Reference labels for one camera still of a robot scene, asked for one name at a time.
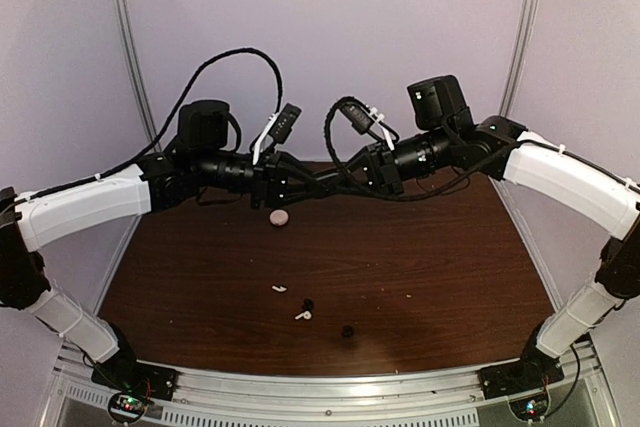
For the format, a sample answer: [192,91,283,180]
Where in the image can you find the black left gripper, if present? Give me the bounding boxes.
[195,147,327,210]

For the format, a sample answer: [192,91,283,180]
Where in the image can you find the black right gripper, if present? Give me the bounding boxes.
[327,123,455,198]

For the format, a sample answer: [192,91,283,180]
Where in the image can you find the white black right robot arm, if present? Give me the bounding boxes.
[323,75,639,389]

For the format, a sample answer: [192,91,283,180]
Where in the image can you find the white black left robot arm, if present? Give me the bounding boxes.
[1,100,330,391]

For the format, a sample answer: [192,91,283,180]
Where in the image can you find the white round charging case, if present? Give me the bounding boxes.
[269,209,290,227]

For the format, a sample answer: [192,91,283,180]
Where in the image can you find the black earbud upper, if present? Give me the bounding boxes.
[302,299,314,311]

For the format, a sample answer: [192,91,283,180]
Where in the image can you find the black earbud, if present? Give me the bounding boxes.
[302,299,314,311]
[341,325,354,338]

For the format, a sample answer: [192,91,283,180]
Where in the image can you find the white earbud lower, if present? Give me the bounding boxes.
[294,311,312,320]

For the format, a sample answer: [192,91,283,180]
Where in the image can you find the black earbud lower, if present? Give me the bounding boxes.
[341,325,354,338]

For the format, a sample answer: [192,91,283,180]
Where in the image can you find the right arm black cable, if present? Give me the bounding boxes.
[323,95,476,201]

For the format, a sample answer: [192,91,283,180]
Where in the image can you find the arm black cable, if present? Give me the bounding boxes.
[323,95,476,201]
[14,49,286,208]

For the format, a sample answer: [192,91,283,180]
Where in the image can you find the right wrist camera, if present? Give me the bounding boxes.
[340,100,374,135]

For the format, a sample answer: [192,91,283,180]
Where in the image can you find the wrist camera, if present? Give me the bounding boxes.
[340,100,374,135]
[268,103,302,144]

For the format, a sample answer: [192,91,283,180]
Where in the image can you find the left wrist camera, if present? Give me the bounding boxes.
[268,103,302,144]

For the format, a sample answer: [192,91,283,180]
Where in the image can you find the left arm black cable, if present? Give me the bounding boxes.
[14,49,286,208]

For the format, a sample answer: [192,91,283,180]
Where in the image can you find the front aluminium rail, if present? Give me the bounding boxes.
[36,341,621,426]

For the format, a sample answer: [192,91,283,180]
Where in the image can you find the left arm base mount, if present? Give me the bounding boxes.
[91,362,178,425]

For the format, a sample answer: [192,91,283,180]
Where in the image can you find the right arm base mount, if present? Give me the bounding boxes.
[478,360,564,423]

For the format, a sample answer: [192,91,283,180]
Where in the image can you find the right aluminium frame post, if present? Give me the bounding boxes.
[499,0,540,117]

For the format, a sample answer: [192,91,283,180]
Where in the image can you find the aluminium frame post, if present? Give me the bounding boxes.
[499,0,540,117]
[103,0,166,268]

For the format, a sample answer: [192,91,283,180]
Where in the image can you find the left aluminium frame post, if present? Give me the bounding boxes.
[103,0,166,268]

